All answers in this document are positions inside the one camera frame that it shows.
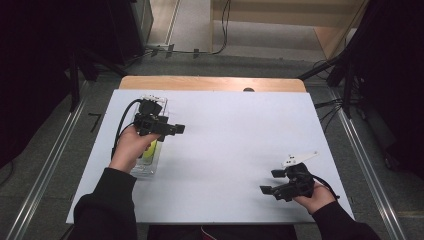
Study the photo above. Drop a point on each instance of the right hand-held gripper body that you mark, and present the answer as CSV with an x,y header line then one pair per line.
x,y
298,186

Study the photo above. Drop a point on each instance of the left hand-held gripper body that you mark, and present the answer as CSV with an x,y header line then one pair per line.
x,y
150,121

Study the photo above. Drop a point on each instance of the yellow-green tennis ball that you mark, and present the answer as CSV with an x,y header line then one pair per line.
x,y
150,150

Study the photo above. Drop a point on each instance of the clear plastic container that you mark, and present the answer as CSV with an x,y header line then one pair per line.
x,y
151,166

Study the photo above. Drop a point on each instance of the person's right hand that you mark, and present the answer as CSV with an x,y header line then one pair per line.
x,y
316,200

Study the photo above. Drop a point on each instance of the person's left hand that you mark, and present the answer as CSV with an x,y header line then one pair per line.
x,y
128,150

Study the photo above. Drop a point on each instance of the black stand legs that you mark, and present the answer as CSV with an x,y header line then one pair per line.
x,y
75,83
336,73

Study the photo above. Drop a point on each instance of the black cabinet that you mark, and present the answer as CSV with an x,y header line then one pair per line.
x,y
128,30

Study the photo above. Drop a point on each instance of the black curtain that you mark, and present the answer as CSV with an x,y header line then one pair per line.
x,y
30,66
393,66

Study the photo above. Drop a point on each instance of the light wooden shelf unit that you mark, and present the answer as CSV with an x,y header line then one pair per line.
x,y
283,15

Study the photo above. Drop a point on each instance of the aluminium floor rail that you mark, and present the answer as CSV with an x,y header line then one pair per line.
x,y
370,170
50,160

